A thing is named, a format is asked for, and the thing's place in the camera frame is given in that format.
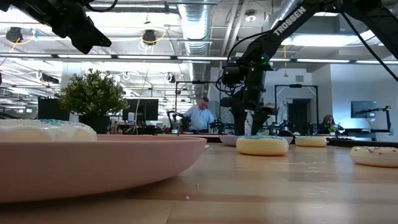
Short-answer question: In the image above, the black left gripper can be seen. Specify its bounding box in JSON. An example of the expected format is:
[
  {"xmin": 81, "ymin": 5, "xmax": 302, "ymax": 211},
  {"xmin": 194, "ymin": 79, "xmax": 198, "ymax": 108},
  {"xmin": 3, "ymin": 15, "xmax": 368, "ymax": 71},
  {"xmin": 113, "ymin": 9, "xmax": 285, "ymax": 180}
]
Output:
[{"xmin": 18, "ymin": 0, "xmax": 112, "ymax": 55}]

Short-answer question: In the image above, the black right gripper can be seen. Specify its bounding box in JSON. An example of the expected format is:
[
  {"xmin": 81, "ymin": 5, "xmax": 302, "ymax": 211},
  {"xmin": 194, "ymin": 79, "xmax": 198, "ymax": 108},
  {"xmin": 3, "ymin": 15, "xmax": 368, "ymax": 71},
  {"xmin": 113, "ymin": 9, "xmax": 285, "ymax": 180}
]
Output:
[{"xmin": 229, "ymin": 96, "xmax": 279, "ymax": 136}]

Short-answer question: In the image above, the blue iced donut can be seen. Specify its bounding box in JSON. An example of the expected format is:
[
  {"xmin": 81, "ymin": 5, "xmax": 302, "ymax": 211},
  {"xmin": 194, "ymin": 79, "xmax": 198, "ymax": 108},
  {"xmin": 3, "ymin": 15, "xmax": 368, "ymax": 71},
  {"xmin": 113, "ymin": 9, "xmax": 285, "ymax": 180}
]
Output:
[{"xmin": 236, "ymin": 135, "xmax": 290, "ymax": 157}]

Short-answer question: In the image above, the white iced striped donut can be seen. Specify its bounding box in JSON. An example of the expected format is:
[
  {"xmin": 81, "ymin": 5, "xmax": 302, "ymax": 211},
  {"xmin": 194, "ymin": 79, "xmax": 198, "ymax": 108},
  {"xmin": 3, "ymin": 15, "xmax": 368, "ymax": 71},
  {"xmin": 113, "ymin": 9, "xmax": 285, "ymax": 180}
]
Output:
[{"xmin": 0, "ymin": 119, "xmax": 98, "ymax": 142}]

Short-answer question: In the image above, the purple round plate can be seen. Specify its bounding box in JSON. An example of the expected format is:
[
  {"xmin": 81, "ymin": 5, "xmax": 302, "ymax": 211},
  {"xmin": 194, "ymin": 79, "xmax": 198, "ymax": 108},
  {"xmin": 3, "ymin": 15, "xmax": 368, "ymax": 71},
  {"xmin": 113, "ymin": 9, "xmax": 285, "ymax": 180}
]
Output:
[{"xmin": 218, "ymin": 134, "xmax": 295, "ymax": 147}]

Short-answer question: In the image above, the long overhead light bar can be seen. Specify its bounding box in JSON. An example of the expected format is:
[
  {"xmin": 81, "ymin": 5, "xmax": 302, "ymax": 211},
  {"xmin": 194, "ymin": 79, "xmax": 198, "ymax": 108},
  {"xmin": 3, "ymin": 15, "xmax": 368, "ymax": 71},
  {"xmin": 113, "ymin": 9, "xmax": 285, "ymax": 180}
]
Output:
[{"xmin": 0, "ymin": 53, "xmax": 398, "ymax": 65}]

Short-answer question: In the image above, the green potted plant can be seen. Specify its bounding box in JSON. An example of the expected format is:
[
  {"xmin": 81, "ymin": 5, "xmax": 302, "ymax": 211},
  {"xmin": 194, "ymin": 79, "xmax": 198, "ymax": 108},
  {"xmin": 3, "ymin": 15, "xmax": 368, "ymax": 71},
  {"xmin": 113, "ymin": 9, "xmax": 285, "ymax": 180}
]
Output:
[{"xmin": 55, "ymin": 68, "xmax": 130, "ymax": 134}]

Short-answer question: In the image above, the yellow hanging pendant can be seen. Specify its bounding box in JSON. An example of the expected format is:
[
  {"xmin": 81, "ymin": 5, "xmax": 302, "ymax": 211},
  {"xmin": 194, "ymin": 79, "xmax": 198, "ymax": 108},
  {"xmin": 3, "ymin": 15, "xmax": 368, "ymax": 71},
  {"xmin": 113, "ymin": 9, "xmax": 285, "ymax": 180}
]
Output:
[{"xmin": 282, "ymin": 45, "xmax": 289, "ymax": 78}]

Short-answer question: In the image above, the dark cabinet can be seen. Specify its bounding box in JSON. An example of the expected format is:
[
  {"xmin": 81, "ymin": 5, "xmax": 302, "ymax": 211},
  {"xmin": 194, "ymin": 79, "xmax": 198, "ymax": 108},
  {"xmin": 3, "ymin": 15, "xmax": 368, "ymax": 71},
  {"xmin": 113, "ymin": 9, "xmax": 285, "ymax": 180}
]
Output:
[{"xmin": 37, "ymin": 97, "xmax": 71, "ymax": 122}]

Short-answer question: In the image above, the black desk monitor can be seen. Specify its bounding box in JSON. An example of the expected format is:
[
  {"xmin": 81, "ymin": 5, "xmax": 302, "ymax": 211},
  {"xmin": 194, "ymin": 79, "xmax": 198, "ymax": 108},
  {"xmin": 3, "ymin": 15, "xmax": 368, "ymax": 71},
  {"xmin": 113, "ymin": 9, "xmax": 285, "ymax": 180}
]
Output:
[{"xmin": 122, "ymin": 98, "xmax": 160, "ymax": 123}]

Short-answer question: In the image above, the bright ceiling light panel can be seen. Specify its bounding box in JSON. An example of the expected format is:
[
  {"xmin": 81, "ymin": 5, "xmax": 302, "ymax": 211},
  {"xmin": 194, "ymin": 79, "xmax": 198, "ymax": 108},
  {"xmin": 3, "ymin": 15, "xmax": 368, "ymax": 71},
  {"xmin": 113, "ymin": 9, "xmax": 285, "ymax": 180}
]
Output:
[{"xmin": 281, "ymin": 33, "xmax": 383, "ymax": 47}]

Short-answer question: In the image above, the pink round plate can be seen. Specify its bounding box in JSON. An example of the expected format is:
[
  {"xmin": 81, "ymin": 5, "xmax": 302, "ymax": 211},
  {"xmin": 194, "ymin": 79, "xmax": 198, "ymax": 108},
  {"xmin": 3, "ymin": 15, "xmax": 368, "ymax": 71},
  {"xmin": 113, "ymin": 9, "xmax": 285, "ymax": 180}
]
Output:
[{"xmin": 0, "ymin": 134, "xmax": 208, "ymax": 203}]

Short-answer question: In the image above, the small sprinkled white donut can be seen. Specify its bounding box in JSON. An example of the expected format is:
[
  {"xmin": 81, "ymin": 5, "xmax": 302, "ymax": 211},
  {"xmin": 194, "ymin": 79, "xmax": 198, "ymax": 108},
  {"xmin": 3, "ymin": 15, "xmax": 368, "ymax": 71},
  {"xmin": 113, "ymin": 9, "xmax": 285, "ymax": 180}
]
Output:
[{"xmin": 349, "ymin": 146, "xmax": 398, "ymax": 169}]

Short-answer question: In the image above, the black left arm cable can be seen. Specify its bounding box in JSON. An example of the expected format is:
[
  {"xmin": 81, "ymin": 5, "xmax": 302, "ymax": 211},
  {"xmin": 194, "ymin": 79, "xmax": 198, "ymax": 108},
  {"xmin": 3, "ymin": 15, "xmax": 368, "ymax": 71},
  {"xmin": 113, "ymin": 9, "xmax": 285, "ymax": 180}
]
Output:
[{"xmin": 83, "ymin": 0, "xmax": 119, "ymax": 13}]

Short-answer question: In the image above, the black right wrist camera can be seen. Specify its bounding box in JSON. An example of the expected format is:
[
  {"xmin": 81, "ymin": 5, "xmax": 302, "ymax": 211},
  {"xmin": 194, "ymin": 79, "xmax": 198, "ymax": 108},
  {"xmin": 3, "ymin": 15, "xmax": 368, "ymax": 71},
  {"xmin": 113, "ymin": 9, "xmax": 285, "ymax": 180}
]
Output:
[{"xmin": 221, "ymin": 64, "xmax": 243, "ymax": 89}]

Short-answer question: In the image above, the black gantry frame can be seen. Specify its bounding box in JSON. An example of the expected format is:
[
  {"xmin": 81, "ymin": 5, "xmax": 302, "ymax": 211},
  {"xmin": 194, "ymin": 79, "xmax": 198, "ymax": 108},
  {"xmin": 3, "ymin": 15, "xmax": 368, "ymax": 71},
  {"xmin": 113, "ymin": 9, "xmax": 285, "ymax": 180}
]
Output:
[
  {"xmin": 175, "ymin": 80, "xmax": 223, "ymax": 135},
  {"xmin": 274, "ymin": 83, "xmax": 319, "ymax": 135}
]

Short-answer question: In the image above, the black reel with yellow cable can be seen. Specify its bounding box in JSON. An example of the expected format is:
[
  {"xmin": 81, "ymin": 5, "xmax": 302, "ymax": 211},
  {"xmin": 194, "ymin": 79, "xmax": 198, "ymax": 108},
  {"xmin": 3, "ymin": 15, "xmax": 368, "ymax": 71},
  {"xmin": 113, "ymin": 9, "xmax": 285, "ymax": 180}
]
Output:
[
  {"xmin": 5, "ymin": 26, "xmax": 38, "ymax": 52},
  {"xmin": 141, "ymin": 29, "xmax": 169, "ymax": 46}
]

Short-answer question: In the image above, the round silver ceiling duct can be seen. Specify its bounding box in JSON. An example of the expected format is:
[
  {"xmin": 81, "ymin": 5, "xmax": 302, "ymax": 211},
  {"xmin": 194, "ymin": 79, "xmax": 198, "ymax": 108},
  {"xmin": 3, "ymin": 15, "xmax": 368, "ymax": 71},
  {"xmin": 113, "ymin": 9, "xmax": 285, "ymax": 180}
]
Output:
[{"xmin": 177, "ymin": 0, "xmax": 213, "ymax": 57}]

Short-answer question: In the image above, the wall-mounted screen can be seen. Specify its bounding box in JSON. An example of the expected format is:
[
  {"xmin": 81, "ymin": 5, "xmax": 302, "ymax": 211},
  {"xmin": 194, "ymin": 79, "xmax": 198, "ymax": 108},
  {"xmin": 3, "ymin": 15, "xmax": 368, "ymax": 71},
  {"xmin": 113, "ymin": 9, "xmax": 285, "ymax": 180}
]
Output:
[{"xmin": 350, "ymin": 100, "xmax": 378, "ymax": 119}]

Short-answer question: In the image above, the black aluminium table frame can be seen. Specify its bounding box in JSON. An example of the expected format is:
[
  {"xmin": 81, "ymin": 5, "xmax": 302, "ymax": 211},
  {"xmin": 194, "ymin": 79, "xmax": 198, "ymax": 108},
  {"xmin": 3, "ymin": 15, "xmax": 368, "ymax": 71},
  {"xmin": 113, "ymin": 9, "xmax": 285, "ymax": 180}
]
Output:
[{"xmin": 326, "ymin": 138, "xmax": 398, "ymax": 148}]

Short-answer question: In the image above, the slanted silver ceiling duct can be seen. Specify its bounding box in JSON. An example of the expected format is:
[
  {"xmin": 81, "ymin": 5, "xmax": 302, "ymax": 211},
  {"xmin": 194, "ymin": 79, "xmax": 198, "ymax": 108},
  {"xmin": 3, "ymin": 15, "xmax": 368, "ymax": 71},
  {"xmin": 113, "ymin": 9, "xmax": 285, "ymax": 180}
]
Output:
[{"xmin": 264, "ymin": 0, "xmax": 301, "ymax": 32}]

